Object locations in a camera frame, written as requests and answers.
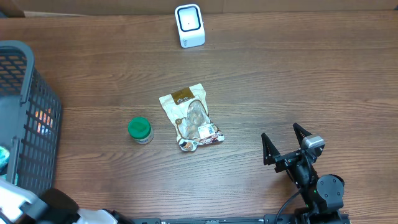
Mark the beige snack pouch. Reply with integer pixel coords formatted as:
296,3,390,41
159,83,224,152

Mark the white barcode scanner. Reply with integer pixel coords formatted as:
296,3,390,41
175,4,206,49

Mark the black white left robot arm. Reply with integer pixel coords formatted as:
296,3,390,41
1,179,134,224

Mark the light green wipes packet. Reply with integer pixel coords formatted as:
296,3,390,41
0,146,11,175

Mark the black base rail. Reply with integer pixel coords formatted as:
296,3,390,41
131,214,351,224

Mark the small orange box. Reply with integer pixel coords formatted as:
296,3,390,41
35,108,53,135

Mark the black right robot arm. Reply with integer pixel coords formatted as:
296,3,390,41
261,123,350,224

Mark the green lid white jar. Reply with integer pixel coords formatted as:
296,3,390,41
127,117,154,144

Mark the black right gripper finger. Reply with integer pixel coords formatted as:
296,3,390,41
261,133,280,165
293,123,312,146

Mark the grey plastic mesh basket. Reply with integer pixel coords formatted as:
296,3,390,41
1,40,62,195

